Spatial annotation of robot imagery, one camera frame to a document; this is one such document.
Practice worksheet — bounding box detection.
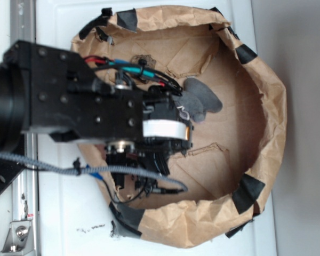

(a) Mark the white string loop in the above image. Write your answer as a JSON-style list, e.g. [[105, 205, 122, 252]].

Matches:
[[177, 106, 191, 120]]

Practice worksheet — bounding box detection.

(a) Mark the metal corner bracket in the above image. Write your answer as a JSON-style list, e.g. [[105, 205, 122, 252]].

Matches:
[[0, 220, 36, 255]]

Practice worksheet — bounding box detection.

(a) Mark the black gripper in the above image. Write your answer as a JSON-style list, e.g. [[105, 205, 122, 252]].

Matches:
[[4, 41, 192, 160]]

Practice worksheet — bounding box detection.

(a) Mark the brown paper bag bin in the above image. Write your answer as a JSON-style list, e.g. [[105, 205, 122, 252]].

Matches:
[[71, 5, 287, 248]]

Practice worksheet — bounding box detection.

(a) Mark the brown rock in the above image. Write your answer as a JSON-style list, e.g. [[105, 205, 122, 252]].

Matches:
[[130, 54, 157, 69]]

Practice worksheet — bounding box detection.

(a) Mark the grey plush elephant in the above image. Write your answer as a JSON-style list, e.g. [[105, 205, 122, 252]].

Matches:
[[172, 77, 223, 123]]

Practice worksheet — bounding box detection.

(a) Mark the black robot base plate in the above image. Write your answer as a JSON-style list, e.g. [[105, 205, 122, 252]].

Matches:
[[0, 160, 23, 195]]

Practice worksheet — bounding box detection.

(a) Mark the grey braided cable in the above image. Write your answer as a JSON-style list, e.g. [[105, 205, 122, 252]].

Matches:
[[0, 149, 189, 194]]

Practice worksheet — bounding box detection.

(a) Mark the aluminium rail frame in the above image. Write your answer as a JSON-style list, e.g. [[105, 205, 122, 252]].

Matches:
[[10, 1, 41, 255]]

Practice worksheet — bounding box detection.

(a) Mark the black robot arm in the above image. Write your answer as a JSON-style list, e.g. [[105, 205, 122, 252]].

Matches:
[[0, 41, 193, 180]]

